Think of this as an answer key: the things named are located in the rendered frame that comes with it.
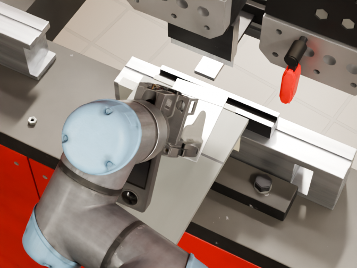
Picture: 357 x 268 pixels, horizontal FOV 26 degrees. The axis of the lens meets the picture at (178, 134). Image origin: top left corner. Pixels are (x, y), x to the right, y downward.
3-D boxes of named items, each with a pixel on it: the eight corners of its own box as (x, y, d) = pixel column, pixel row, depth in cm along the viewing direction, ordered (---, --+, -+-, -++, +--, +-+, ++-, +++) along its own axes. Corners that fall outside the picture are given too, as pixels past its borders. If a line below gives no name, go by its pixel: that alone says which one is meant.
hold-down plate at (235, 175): (115, 147, 127) (114, 136, 125) (132, 123, 130) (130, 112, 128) (283, 222, 120) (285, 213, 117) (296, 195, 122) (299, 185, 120)
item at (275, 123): (153, 89, 122) (153, 77, 120) (162, 76, 124) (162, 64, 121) (269, 139, 117) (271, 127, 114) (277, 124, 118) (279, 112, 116)
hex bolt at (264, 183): (251, 189, 119) (251, 183, 118) (258, 175, 121) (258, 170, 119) (267, 196, 119) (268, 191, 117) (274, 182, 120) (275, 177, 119)
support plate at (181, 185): (51, 209, 108) (50, 206, 107) (144, 78, 121) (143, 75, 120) (164, 265, 103) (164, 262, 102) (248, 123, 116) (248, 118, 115)
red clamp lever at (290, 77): (275, 104, 98) (284, 53, 90) (288, 81, 100) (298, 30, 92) (288, 109, 97) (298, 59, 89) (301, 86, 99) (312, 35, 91)
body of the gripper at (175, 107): (202, 99, 103) (180, 100, 91) (183, 160, 104) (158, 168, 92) (150, 81, 104) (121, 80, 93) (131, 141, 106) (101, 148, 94)
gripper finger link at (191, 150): (210, 147, 106) (180, 145, 99) (207, 157, 107) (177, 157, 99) (181, 135, 108) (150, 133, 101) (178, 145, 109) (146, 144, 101)
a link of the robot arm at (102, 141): (40, 158, 79) (77, 84, 78) (80, 150, 90) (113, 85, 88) (104, 197, 78) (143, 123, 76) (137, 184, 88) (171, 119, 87)
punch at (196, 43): (168, 47, 113) (167, 0, 105) (174, 38, 114) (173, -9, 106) (229, 72, 110) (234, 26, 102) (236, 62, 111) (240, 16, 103)
